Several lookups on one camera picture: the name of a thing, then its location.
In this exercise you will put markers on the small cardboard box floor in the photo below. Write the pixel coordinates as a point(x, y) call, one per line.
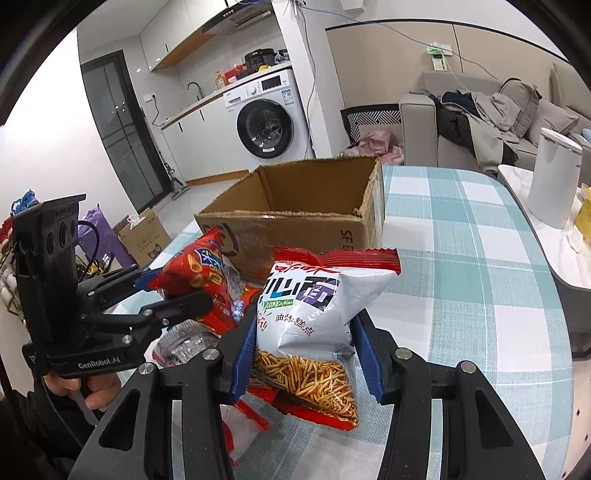
point(143, 236)

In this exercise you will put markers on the grey cushion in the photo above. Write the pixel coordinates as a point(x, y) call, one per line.
point(552, 117)

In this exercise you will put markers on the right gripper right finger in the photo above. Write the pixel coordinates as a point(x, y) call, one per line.
point(480, 438)

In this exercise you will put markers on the teal plaid tablecloth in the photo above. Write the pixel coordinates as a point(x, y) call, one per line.
point(474, 286)

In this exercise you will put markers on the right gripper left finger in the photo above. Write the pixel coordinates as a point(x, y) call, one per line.
point(134, 438)

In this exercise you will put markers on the yellow plastic bag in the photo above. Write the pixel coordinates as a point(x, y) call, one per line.
point(583, 218)

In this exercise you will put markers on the pink cloth pile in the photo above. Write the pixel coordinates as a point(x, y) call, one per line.
point(381, 144)

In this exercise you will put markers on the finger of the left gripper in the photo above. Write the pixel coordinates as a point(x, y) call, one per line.
point(119, 284)
point(151, 319)

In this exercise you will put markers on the black patterned chair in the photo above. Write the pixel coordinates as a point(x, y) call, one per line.
point(364, 119)

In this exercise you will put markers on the left hand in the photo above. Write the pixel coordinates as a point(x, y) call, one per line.
point(103, 389)

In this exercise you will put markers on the white noodle snack bag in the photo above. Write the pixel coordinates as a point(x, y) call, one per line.
point(304, 341)

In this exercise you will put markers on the grey jacket on sofa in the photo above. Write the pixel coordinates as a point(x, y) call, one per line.
point(482, 124)

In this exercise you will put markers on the range hood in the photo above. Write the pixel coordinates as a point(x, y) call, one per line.
point(239, 15)

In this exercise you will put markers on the white side table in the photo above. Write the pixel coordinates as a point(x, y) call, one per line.
point(568, 258)

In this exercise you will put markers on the brown cardboard box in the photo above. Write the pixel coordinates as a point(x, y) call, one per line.
point(320, 205)

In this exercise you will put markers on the white cylindrical bin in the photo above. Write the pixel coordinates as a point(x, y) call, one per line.
point(555, 178)

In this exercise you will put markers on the black glass door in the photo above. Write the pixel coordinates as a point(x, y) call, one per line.
point(123, 130)

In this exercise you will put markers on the red chip bag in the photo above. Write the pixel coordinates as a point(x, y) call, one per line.
point(199, 266)

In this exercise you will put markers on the white washing machine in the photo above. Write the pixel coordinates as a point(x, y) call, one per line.
point(268, 119)

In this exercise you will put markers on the white red snack packet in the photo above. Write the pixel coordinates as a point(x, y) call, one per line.
point(240, 426)

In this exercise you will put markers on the purple bag on floor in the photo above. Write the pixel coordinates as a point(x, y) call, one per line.
point(106, 239)

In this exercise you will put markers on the grey sofa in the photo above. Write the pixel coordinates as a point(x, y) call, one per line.
point(423, 146)

